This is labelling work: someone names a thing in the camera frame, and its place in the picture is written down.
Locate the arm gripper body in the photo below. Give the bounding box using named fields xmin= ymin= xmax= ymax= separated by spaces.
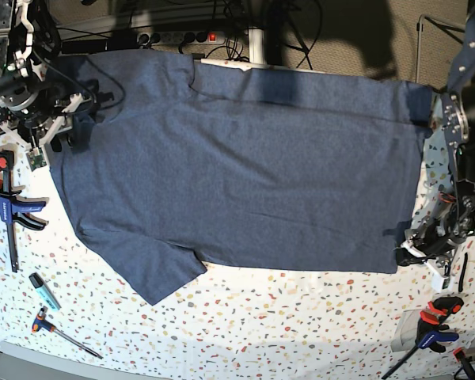
xmin=0 ymin=93 xmax=101 ymax=171
xmin=395 ymin=225 xmax=457 ymax=291

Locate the blue T-shirt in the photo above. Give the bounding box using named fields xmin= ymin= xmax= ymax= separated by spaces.
xmin=47 ymin=51 xmax=435 ymax=306

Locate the blue black bar clamp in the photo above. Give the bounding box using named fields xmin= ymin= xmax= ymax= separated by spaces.
xmin=0 ymin=150 xmax=47 ymax=273

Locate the clear plastic bag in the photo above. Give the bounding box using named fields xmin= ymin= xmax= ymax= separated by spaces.
xmin=390 ymin=310 xmax=420 ymax=352

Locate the white power strip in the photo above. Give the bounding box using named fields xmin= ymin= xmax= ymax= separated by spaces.
xmin=137 ymin=31 xmax=226 ymax=45

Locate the teal highlighter marker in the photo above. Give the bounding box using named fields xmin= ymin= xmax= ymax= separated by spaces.
xmin=28 ymin=272 xmax=61 ymax=311

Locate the terrazzo patterned tablecloth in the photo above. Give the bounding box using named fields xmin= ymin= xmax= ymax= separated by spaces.
xmin=0 ymin=55 xmax=475 ymax=377

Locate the orange handled T screwdriver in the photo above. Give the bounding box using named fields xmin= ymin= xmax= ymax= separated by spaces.
xmin=32 ymin=306 xmax=103 ymax=359

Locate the white table leg post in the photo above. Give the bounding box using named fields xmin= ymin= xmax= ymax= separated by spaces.
xmin=248 ymin=28 xmax=266 ymax=65

